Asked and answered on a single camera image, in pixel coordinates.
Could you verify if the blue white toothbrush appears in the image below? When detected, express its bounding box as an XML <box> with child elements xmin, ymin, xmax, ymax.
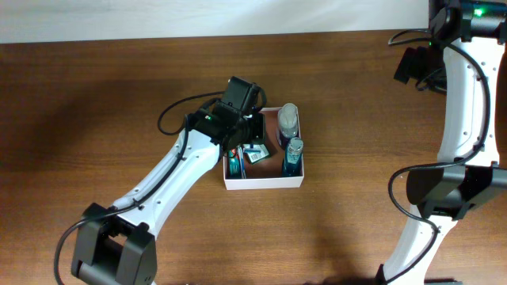
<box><xmin>237</xmin><ymin>146</ymin><xmax>247</xmax><ymax>179</ymax></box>

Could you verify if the green white soap box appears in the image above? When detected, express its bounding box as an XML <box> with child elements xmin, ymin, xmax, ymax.
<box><xmin>244</xmin><ymin>144</ymin><xmax>271</xmax><ymax>165</ymax></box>

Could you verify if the green toothpaste tube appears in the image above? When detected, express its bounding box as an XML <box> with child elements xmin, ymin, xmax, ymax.
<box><xmin>227</xmin><ymin>149</ymin><xmax>242</xmax><ymax>179</ymax></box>

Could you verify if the purple foam soap bottle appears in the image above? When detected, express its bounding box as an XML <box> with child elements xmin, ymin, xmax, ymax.
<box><xmin>276</xmin><ymin>103</ymin><xmax>299</xmax><ymax>150</ymax></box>

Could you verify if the blue mouthwash bottle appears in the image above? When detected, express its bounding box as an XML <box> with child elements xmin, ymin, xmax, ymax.
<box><xmin>282</xmin><ymin>137</ymin><xmax>303</xmax><ymax>177</ymax></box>

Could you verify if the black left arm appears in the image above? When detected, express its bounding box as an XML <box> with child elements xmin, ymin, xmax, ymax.
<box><xmin>71</xmin><ymin>77</ymin><xmax>267</xmax><ymax>284</ymax></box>

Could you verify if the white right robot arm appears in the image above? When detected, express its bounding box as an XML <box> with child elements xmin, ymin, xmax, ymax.
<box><xmin>375</xmin><ymin>0</ymin><xmax>506</xmax><ymax>284</ymax></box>

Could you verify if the white box pink inside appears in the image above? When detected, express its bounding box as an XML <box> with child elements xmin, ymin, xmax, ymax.
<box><xmin>222</xmin><ymin>107</ymin><xmax>304</xmax><ymax>190</ymax></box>

